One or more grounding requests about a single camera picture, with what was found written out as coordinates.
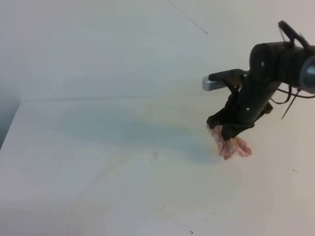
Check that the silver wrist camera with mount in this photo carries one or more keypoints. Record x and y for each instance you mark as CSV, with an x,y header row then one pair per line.
x,y
229,78

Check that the pink and white striped rag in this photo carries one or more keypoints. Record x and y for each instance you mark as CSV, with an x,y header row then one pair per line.
x,y
231,147

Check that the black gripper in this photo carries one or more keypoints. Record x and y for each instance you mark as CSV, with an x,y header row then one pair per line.
x,y
244,105

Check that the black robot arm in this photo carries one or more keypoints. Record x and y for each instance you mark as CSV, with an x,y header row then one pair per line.
x,y
271,64

